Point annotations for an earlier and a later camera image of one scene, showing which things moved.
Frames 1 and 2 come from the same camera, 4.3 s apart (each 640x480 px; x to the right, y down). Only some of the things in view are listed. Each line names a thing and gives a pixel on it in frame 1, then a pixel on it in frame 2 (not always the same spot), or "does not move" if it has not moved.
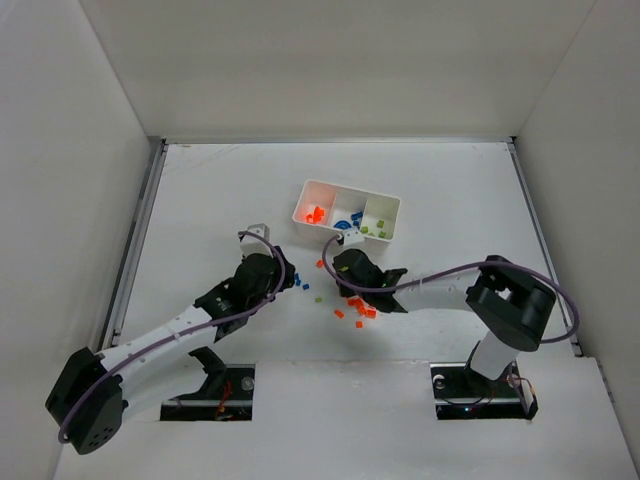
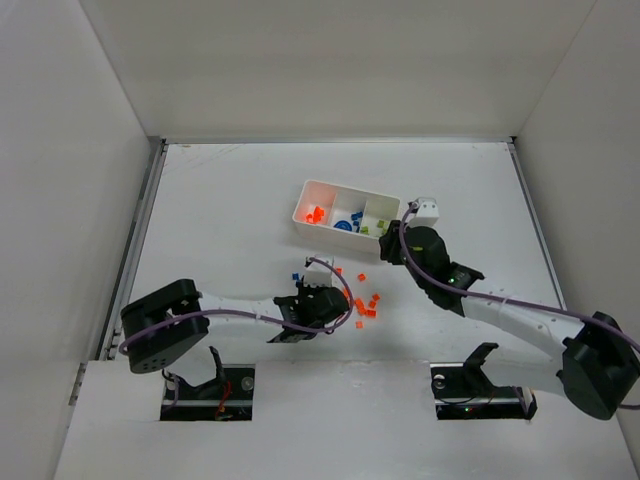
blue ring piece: x=342 y=225 does not move
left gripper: x=282 y=270 -> x=338 y=302
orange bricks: x=317 y=215 does not move
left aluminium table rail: x=132 y=247 does not move
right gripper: x=343 y=270 -> x=391 y=244
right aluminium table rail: x=542 y=239 does not move
